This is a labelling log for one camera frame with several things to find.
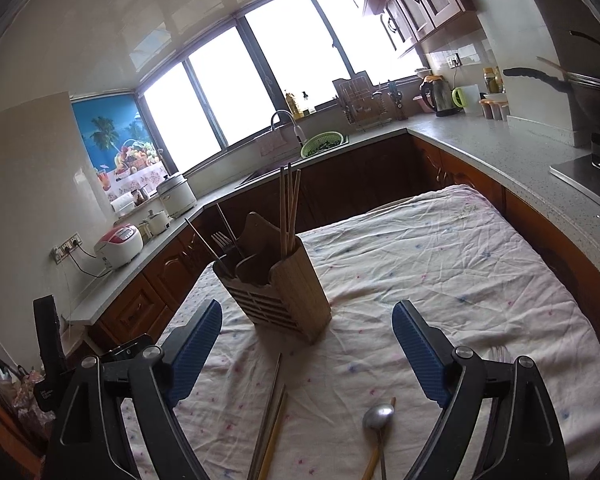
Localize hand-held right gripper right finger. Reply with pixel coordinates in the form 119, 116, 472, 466
392, 300, 571, 480

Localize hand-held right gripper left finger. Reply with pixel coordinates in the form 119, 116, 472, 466
45, 299, 224, 480

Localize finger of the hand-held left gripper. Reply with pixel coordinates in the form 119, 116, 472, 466
99, 335, 156, 362

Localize wooden chopstick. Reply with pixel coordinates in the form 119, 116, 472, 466
261, 390, 289, 480
363, 397, 397, 480
279, 164, 288, 257
289, 169, 302, 252

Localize metal spoon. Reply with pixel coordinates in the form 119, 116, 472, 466
362, 403, 396, 480

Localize metal chopstick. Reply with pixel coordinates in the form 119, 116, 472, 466
254, 384, 285, 480
247, 352, 283, 480
184, 217, 227, 275
215, 202, 244, 259

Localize wooden utensil holder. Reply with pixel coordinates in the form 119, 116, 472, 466
212, 211, 332, 345

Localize brown wooden lower cabinets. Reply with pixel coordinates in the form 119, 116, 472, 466
87, 132, 600, 361

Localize brown wooden cabinets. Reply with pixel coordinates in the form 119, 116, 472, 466
87, 132, 600, 361
325, 0, 479, 59

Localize wooden corner shelf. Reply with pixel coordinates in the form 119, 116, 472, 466
0, 332, 56, 480

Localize white floral tablecloth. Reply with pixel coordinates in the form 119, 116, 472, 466
115, 184, 600, 480

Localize pink and white rice cooker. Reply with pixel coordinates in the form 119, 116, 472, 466
93, 225, 145, 270

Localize small white pot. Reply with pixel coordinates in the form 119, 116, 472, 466
138, 209, 172, 236

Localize paper towel roll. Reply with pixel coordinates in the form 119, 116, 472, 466
110, 193, 137, 216

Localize tall white rice cooker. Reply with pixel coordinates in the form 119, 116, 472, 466
155, 172, 199, 219

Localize kitchen sink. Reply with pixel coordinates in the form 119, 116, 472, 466
234, 135, 352, 191

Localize grey kitchen countertop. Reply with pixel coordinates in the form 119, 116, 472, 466
67, 112, 600, 327

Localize pink dishcloth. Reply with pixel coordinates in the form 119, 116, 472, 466
256, 129, 289, 157

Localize green plastic colander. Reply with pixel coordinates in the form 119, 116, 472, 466
300, 131, 344, 159

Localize chrome sink faucet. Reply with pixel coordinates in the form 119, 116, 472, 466
269, 109, 306, 159

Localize gas stove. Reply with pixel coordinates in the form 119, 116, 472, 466
548, 132, 600, 197

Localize row of spice jars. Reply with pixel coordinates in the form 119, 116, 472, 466
479, 97, 511, 122

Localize dish drying rack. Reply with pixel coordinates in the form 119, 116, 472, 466
331, 72, 394, 134

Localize steel electric kettle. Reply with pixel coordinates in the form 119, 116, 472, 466
418, 74, 459, 117

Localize glass condiment jars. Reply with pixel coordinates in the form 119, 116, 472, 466
482, 66, 506, 95

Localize black wok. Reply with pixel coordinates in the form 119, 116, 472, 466
502, 30, 600, 149

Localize kitchen window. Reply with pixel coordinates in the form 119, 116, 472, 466
135, 0, 427, 177

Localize brown wooden upper cabinets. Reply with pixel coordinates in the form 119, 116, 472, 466
325, 0, 479, 59

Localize black power cable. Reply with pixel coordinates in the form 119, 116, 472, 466
67, 247, 114, 279

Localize wall socket strip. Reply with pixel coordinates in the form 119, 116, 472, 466
52, 232, 84, 264

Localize tropical fruit wall poster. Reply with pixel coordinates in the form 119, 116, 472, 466
70, 94, 169, 207

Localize white pitcher green handle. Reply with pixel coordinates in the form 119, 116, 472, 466
451, 84, 481, 115

